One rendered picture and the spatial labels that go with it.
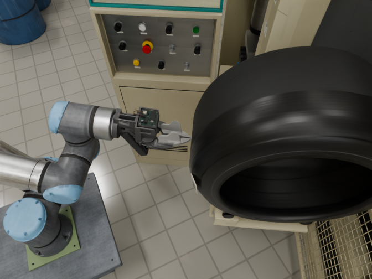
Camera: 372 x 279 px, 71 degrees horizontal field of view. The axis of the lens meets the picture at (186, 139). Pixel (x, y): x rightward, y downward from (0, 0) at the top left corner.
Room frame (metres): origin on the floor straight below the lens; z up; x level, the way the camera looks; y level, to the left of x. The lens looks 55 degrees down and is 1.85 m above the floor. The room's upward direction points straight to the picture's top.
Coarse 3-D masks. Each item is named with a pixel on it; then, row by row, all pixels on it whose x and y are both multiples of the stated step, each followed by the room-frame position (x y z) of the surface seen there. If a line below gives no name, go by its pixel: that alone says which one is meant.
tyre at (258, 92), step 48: (288, 48) 0.54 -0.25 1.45; (240, 96) 0.43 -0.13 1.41; (288, 96) 0.38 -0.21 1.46; (336, 96) 0.37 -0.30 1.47; (192, 144) 0.41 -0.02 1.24; (240, 144) 0.32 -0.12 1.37; (288, 144) 0.29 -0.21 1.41; (336, 144) 0.29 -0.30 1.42; (240, 192) 0.40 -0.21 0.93; (288, 192) 0.40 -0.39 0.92; (336, 192) 0.36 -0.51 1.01
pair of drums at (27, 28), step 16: (0, 0) 2.64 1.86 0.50; (16, 0) 2.73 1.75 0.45; (32, 0) 2.93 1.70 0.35; (48, 0) 3.51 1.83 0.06; (0, 16) 2.61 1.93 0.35; (16, 16) 2.67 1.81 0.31; (32, 16) 2.80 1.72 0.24; (0, 32) 2.61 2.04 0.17; (16, 32) 2.63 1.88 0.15; (32, 32) 2.72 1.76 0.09
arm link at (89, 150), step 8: (72, 144) 0.42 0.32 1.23; (80, 144) 0.42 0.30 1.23; (88, 144) 0.43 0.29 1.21; (96, 144) 0.45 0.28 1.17; (64, 152) 0.40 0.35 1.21; (72, 152) 0.40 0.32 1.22; (80, 152) 0.40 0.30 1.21; (88, 152) 0.41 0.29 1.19; (96, 152) 0.44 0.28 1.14; (88, 160) 0.39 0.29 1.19
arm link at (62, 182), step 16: (0, 160) 0.34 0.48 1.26; (16, 160) 0.35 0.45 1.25; (32, 160) 0.36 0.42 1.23; (64, 160) 0.37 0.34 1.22; (80, 160) 0.38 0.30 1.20; (0, 176) 0.31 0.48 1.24; (16, 176) 0.31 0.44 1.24; (32, 176) 0.31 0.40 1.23; (48, 176) 0.32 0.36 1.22; (64, 176) 0.32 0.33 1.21; (80, 176) 0.33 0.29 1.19; (48, 192) 0.28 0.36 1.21; (64, 192) 0.28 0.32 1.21; (80, 192) 0.30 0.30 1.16
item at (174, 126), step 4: (164, 124) 0.45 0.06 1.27; (168, 124) 0.45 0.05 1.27; (172, 124) 0.45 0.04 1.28; (176, 124) 0.45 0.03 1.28; (164, 128) 0.45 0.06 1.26; (168, 128) 0.45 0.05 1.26; (172, 128) 0.45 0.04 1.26; (176, 128) 0.45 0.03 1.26; (180, 128) 0.45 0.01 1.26; (164, 132) 0.44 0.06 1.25; (168, 132) 0.44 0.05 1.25; (180, 132) 0.44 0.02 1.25; (184, 132) 0.45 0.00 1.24; (180, 136) 0.44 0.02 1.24; (184, 136) 0.43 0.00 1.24; (188, 136) 0.43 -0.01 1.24
